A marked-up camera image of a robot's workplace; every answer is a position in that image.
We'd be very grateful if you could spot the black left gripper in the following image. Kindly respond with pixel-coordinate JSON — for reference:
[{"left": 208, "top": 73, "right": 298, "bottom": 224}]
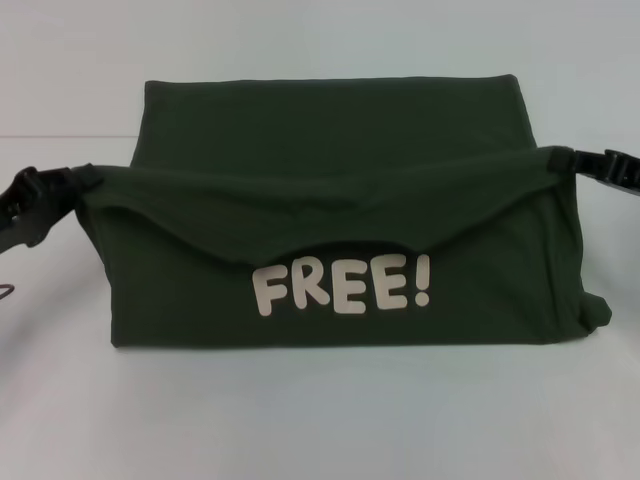
[{"left": 0, "top": 162, "right": 99, "bottom": 254}]

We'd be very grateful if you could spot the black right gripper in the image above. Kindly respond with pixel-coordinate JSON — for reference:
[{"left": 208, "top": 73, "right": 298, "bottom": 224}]
[{"left": 548, "top": 146, "right": 640, "bottom": 197}]

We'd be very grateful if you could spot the dark green t-shirt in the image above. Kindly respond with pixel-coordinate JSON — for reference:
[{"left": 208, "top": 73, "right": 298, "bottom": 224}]
[{"left": 74, "top": 73, "right": 614, "bottom": 354}]

